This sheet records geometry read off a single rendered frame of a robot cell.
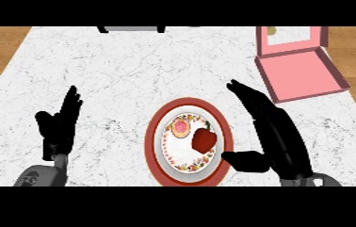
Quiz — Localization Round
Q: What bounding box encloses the white floral plate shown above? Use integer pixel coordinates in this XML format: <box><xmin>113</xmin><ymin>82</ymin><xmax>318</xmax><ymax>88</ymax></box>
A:
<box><xmin>154</xmin><ymin>105</ymin><xmax>227</xmax><ymax>184</ymax></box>

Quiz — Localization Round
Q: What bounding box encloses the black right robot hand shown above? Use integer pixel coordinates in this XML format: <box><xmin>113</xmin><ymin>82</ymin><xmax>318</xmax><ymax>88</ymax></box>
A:
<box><xmin>221</xmin><ymin>78</ymin><xmax>315</xmax><ymax>181</ymax></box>

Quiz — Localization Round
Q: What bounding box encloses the pink frosted cupcake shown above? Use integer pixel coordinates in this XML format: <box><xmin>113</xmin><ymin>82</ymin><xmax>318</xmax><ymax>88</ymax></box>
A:
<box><xmin>170</xmin><ymin>119</ymin><xmax>193</xmax><ymax>139</ymax></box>

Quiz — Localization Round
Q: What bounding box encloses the pink cardboard box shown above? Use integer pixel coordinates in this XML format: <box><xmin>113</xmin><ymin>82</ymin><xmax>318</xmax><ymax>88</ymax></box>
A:
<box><xmin>255</xmin><ymin>25</ymin><xmax>352</xmax><ymax>105</ymax></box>

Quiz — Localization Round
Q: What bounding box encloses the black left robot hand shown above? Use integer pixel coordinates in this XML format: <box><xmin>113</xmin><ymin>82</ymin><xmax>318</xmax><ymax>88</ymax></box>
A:
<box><xmin>36</xmin><ymin>85</ymin><xmax>85</xmax><ymax>162</ymax></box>

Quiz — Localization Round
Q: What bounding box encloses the red bell pepper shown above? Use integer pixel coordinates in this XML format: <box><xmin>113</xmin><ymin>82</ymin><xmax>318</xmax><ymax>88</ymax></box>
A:
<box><xmin>191</xmin><ymin>127</ymin><xmax>219</xmax><ymax>154</ymax></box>

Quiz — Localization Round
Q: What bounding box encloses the red round placemat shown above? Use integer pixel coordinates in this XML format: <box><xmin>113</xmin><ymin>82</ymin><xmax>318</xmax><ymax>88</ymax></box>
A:
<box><xmin>144</xmin><ymin>97</ymin><xmax>235</xmax><ymax>187</ymax></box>

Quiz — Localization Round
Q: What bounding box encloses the grey appliance with black legs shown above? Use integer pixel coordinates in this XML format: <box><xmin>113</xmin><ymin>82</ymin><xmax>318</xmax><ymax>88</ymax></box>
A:
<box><xmin>97</xmin><ymin>25</ymin><xmax>167</xmax><ymax>34</ymax></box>

